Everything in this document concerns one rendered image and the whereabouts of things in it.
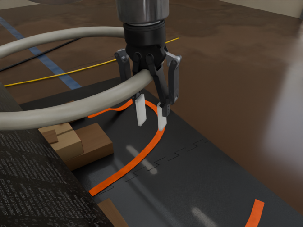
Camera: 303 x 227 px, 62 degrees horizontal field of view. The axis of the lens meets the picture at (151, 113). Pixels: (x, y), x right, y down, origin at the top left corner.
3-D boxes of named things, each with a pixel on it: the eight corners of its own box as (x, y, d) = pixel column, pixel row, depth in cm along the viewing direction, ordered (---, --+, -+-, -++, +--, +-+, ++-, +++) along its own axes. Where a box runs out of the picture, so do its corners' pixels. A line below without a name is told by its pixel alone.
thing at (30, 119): (-124, 127, 46) (-136, 114, 44) (29, 37, 85) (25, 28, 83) (139, 142, 36) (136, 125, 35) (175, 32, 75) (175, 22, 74)
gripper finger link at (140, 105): (137, 101, 54) (135, 100, 54) (140, 126, 58) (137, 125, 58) (144, 93, 56) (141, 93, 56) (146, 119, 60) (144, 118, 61)
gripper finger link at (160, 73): (152, 48, 49) (158, 47, 49) (167, 98, 55) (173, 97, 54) (143, 56, 47) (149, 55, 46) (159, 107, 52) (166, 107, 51)
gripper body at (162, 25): (174, 15, 46) (174, 62, 51) (133, 12, 49) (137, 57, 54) (157, 27, 40) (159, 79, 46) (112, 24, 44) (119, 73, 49)
